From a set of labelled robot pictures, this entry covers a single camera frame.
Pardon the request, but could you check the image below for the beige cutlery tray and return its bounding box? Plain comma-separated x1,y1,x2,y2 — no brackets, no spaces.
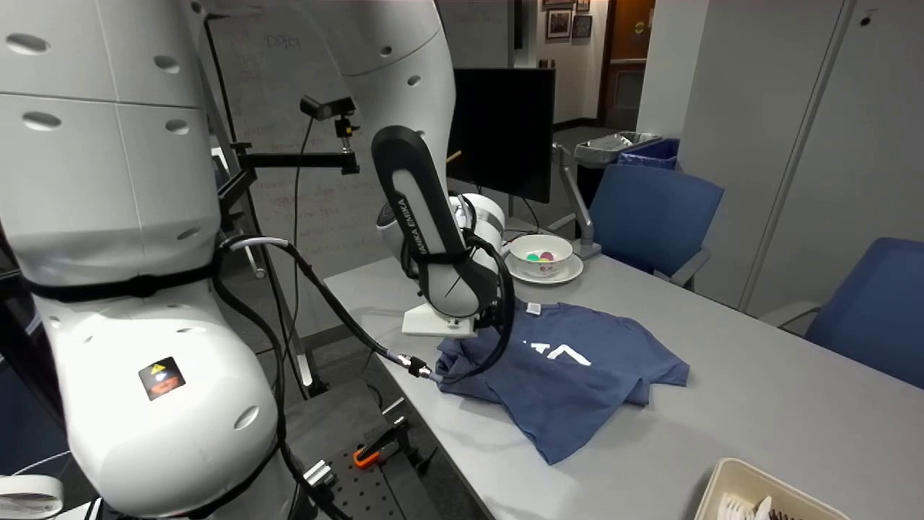
694,455,849,520

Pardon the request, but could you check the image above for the white plate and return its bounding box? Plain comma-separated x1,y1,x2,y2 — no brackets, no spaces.
507,258,585,285

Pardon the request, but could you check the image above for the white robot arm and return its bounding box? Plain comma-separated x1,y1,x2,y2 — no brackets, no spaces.
284,0,514,323

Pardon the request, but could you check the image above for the blue chair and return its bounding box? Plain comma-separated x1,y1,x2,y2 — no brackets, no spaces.
590,162,726,288
762,236,924,386

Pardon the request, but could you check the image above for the black camera on stand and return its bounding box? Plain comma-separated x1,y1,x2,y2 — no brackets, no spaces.
302,96,355,139

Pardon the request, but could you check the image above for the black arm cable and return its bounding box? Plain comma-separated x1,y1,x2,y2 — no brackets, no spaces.
211,227,518,520

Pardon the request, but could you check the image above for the white bowl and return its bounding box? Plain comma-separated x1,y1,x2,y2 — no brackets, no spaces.
507,234,576,266

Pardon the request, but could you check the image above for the blue t-shirt white print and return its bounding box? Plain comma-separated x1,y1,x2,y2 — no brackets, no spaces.
436,304,692,466

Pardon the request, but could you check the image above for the blue chair far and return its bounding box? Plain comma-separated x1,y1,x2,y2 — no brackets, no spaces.
762,236,924,386

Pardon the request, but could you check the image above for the black monitor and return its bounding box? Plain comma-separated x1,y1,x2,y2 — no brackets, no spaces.
448,68,556,201

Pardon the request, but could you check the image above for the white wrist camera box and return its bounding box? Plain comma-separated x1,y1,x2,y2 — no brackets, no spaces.
401,304,474,337

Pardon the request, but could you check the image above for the orange black clamp left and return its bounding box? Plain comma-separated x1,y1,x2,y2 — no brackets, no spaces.
349,416,407,470

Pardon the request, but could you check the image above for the blue chair near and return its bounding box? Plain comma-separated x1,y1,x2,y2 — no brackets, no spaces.
590,162,726,288

